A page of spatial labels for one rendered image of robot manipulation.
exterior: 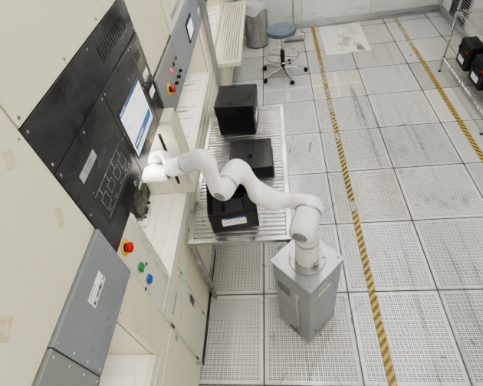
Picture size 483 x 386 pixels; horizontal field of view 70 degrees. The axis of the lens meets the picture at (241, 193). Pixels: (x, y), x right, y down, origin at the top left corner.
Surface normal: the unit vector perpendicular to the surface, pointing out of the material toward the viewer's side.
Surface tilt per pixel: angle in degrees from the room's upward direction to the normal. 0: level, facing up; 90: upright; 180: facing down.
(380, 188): 0
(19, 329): 90
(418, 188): 0
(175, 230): 0
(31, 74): 91
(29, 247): 90
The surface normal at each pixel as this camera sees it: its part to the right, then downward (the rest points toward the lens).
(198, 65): -0.04, 0.75
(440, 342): -0.14, -0.66
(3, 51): 0.99, -0.04
